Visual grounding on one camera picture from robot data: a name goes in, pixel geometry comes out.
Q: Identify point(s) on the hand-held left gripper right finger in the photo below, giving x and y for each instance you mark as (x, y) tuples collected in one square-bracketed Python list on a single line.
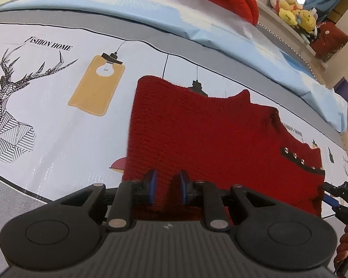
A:
[(183, 186)]

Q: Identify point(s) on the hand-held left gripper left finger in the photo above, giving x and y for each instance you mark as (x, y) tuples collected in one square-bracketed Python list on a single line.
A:
[(151, 186)]

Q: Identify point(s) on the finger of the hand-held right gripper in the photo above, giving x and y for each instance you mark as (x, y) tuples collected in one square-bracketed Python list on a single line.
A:
[(332, 202), (332, 189)]

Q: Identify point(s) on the dark red knit sweater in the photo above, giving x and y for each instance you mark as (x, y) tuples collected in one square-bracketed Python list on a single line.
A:
[(206, 139)]

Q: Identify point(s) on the grey printed bed sheet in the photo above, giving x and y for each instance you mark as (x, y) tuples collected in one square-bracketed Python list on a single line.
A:
[(46, 121)]

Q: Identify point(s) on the dark red cushion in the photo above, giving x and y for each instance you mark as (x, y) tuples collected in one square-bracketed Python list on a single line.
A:
[(330, 40)]

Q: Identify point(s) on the black and white plush toy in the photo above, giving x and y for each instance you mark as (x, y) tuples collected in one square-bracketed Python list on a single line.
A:
[(311, 36)]

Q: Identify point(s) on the white window sill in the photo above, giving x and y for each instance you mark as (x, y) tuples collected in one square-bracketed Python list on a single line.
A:
[(281, 27)]

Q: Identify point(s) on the yellow round-face plush toy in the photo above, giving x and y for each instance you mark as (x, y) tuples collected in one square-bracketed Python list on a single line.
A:
[(307, 20)]

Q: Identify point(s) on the light blue duvet cover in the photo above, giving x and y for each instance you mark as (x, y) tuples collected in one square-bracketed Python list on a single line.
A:
[(133, 5)]

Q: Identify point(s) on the yellow duck plush toy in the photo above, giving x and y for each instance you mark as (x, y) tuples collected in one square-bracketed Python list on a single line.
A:
[(288, 8)]

